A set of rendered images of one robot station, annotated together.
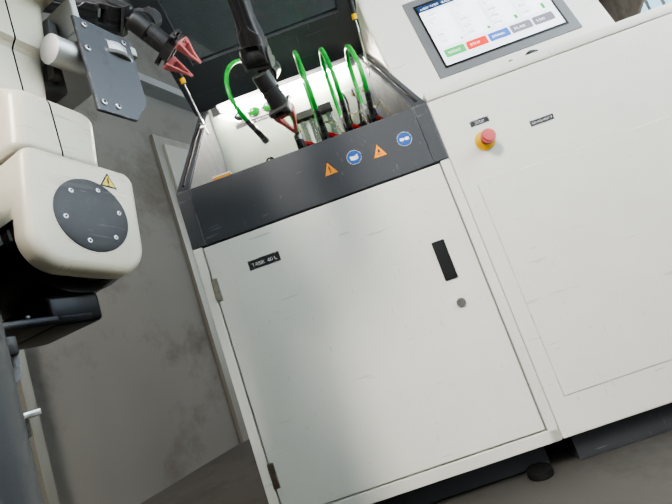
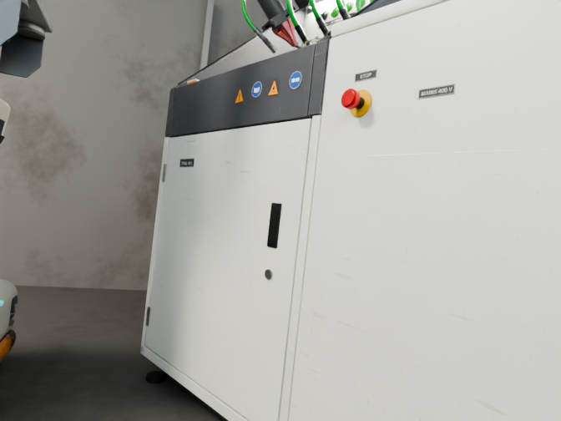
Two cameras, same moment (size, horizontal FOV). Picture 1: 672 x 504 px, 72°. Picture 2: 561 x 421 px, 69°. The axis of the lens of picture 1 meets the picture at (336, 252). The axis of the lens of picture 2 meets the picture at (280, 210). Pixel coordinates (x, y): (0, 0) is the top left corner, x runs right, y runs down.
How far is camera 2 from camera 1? 1.05 m
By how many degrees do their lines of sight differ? 46
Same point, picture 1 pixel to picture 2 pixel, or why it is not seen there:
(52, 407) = not seen: hidden behind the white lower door
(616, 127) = (544, 134)
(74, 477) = not seen: hidden behind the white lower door
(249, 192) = (197, 101)
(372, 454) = (184, 347)
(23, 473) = not seen: outside the picture
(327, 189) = (232, 115)
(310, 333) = (188, 234)
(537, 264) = (341, 280)
